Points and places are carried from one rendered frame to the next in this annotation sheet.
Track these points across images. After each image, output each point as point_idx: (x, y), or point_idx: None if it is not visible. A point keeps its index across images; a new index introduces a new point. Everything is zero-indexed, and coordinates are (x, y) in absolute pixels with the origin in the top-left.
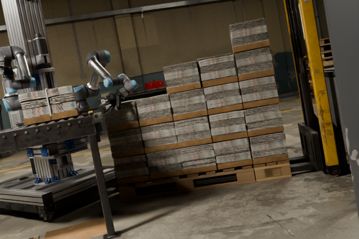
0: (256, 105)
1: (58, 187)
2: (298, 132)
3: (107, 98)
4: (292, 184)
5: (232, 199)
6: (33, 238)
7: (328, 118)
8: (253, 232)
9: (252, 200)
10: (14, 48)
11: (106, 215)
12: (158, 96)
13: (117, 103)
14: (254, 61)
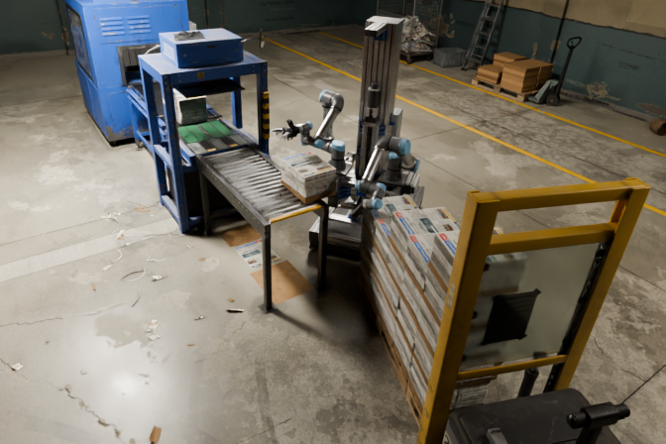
0: (423, 339)
1: (330, 232)
2: None
3: (354, 199)
4: (387, 437)
5: (344, 381)
6: (273, 259)
7: (422, 440)
8: (248, 412)
9: (337, 399)
10: (332, 98)
11: (264, 293)
12: (385, 234)
13: (353, 211)
14: (436, 297)
